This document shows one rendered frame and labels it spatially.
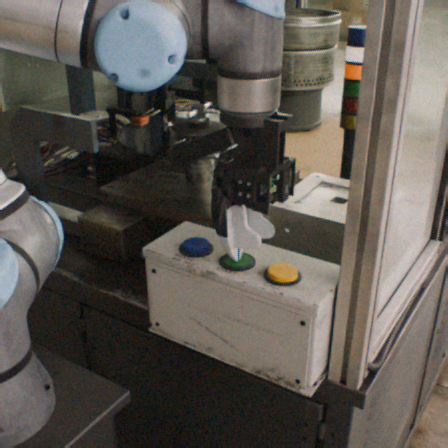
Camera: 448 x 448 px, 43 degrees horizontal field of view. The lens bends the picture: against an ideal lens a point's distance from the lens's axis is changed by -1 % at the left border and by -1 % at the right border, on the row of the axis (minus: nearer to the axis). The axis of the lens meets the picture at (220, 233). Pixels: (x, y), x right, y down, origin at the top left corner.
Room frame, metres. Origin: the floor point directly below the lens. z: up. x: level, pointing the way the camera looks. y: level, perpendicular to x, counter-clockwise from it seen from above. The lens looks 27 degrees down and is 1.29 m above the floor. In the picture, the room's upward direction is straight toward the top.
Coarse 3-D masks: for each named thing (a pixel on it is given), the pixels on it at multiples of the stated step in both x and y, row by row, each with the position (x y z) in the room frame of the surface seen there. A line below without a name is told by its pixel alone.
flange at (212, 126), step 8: (192, 120) 1.13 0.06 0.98; (208, 120) 1.13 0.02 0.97; (176, 128) 1.12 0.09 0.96; (184, 128) 1.12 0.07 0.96; (192, 128) 1.11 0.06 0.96; (200, 128) 1.11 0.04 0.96; (208, 128) 1.12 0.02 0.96; (216, 128) 1.12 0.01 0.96; (176, 136) 1.10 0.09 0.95; (184, 136) 1.09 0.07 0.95; (192, 136) 1.08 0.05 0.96; (200, 136) 1.08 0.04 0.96
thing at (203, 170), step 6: (198, 162) 1.10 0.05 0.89; (204, 162) 1.11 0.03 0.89; (210, 162) 1.12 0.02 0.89; (186, 168) 1.12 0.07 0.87; (192, 168) 1.11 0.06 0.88; (198, 168) 1.10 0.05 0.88; (204, 168) 1.11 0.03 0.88; (210, 168) 1.12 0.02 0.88; (186, 174) 1.12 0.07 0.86; (192, 174) 1.11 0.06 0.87; (198, 174) 1.10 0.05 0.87; (204, 174) 1.11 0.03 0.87; (210, 174) 1.12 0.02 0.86; (192, 180) 1.11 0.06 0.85; (198, 180) 1.10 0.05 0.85; (204, 180) 1.11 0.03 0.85
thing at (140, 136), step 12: (156, 120) 1.22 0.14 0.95; (180, 120) 1.22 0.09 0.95; (216, 120) 1.22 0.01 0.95; (120, 132) 1.13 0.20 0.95; (132, 132) 1.13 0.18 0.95; (144, 132) 1.13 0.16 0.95; (156, 132) 1.13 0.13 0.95; (168, 132) 1.13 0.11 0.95; (132, 144) 1.05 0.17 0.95; (144, 144) 1.05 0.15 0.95; (156, 144) 1.05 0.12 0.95; (168, 144) 1.05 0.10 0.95; (156, 156) 0.99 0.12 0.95
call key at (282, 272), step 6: (276, 264) 0.66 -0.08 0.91; (282, 264) 0.66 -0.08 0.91; (288, 264) 0.66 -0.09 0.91; (270, 270) 0.65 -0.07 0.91; (276, 270) 0.65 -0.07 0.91; (282, 270) 0.65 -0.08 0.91; (288, 270) 0.65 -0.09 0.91; (294, 270) 0.65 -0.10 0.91; (270, 276) 0.64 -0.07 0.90; (276, 276) 0.63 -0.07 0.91; (282, 276) 0.63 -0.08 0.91; (288, 276) 0.63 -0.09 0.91; (294, 276) 0.64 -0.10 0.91
